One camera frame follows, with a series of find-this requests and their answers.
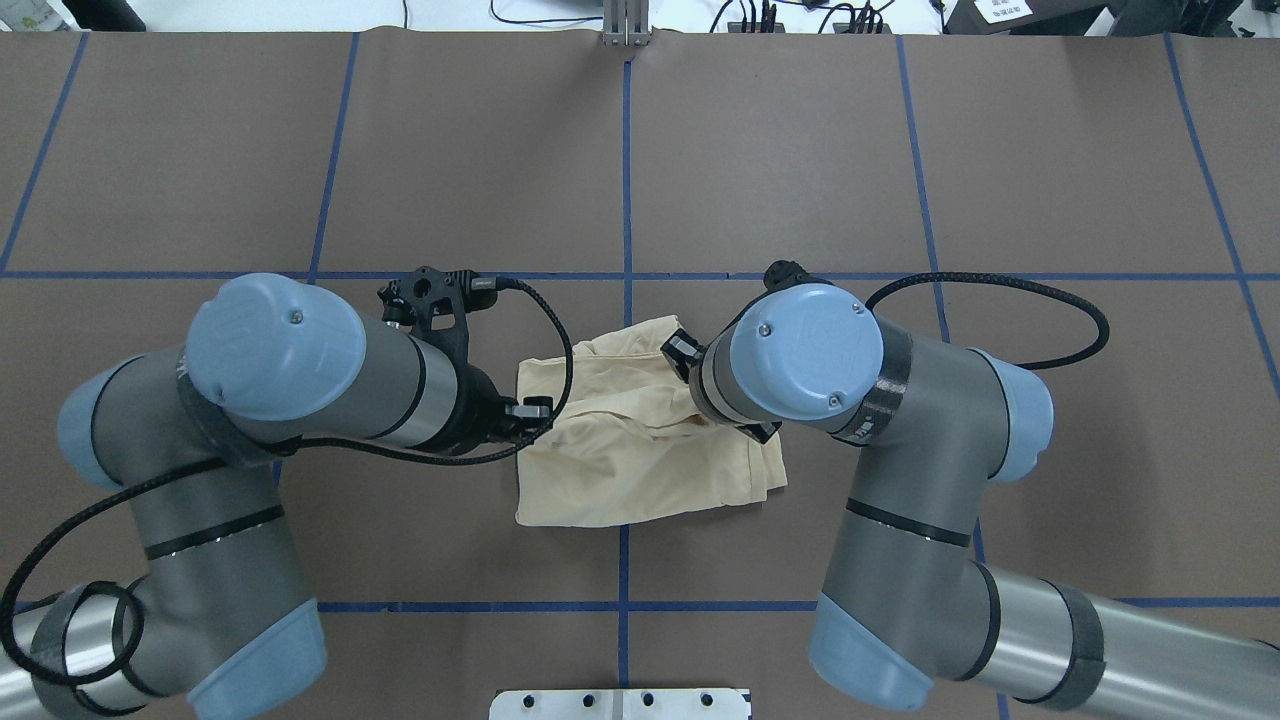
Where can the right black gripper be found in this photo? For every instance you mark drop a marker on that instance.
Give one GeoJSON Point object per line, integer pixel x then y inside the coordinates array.
{"type": "Point", "coordinates": [684, 354]}

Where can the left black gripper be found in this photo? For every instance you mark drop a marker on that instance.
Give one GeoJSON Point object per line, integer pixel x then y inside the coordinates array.
{"type": "Point", "coordinates": [478, 406]}

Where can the beige long-sleeve printed shirt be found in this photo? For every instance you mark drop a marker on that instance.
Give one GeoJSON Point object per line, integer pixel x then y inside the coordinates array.
{"type": "Point", "coordinates": [629, 445]}

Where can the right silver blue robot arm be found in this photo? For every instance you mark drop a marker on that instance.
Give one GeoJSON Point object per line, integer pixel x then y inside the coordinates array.
{"type": "Point", "coordinates": [903, 603]}

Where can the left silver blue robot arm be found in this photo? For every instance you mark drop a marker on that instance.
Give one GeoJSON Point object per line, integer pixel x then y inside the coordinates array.
{"type": "Point", "coordinates": [188, 437]}

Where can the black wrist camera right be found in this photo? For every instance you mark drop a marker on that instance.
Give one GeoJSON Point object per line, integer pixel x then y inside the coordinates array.
{"type": "Point", "coordinates": [784, 274]}

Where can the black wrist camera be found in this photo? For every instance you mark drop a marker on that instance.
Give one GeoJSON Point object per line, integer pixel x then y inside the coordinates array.
{"type": "Point", "coordinates": [784, 274]}
{"type": "Point", "coordinates": [433, 305]}

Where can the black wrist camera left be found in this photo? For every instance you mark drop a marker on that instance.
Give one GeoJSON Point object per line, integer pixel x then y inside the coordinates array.
{"type": "Point", "coordinates": [433, 305]}

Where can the aluminium frame post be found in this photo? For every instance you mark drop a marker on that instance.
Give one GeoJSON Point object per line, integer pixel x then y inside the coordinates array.
{"type": "Point", "coordinates": [626, 23]}

